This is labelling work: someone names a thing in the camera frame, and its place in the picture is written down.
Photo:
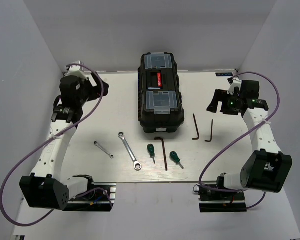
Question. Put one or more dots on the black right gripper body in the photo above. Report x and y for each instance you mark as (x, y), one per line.
(229, 104)

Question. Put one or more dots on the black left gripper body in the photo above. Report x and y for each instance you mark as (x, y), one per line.
(87, 89)

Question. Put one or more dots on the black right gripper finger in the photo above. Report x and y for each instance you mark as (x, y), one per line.
(220, 93)
(213, 106)

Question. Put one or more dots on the black plastic toolbox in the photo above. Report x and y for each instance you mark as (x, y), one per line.
(160, 106)

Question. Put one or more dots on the small silver ratchet wrench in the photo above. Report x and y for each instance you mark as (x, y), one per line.
(97, 144)

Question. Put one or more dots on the long brown hex key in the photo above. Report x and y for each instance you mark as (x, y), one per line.
(164, 151)

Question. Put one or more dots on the green screwdriver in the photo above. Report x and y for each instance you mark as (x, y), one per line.
(151, 151)
(174, 156)

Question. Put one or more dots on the large silver ratchet wrench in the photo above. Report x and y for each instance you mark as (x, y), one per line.
(136, 164)

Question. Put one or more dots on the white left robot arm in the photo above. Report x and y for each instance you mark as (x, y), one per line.
(43, 188)

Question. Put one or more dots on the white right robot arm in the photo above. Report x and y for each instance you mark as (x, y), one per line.
(267, 168)

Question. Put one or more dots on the blue label sticker right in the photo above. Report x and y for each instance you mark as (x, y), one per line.
(224, 74)

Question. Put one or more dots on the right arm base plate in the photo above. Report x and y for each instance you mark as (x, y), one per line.
(219, 202)

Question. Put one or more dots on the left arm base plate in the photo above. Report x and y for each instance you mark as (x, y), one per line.
(95, 201)

